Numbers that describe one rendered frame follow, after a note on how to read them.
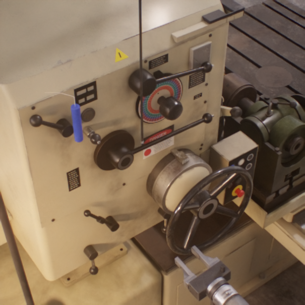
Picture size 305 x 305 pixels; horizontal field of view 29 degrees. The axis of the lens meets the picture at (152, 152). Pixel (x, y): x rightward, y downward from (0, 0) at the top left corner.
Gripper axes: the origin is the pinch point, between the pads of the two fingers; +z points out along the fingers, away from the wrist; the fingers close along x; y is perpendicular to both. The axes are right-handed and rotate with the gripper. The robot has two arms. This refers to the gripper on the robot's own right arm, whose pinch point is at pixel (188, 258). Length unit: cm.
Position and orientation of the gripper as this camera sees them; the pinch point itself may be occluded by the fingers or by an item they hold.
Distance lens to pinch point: 195.7
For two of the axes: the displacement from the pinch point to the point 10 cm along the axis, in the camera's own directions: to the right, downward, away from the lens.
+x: -8.1, 4.7, -3.5
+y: -0.8, -6.9, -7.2
